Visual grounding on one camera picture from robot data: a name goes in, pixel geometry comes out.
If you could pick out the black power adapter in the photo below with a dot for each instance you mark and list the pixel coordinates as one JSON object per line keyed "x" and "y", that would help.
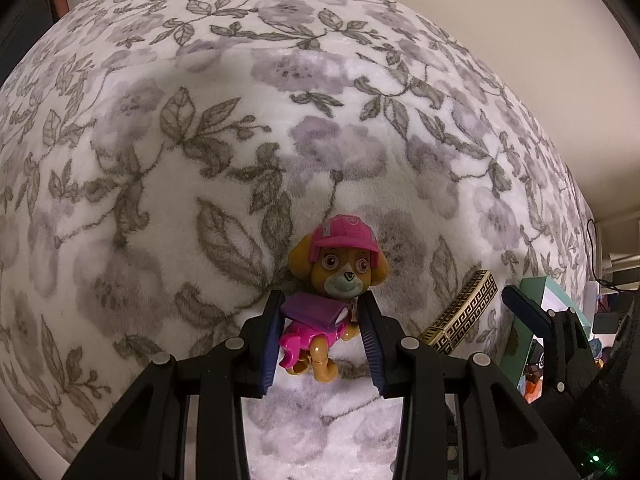
{"x": 606, "y": 322}

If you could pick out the puppy toy figure pink cap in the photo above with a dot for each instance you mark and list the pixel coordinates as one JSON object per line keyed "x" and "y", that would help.
{"x": 340, "y": 270}

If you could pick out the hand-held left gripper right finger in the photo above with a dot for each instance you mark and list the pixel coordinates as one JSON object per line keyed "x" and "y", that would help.
{"x": 372, "y": 345}

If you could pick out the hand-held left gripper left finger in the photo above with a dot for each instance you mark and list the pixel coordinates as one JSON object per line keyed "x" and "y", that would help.
{"x": 272, "y": 345}

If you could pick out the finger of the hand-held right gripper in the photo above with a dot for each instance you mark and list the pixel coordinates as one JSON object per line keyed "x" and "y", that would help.
{"x": 525, "y": 305}

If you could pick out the cream shelf unit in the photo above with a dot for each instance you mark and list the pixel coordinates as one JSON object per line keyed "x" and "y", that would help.
{"x": 620, "y": 225}

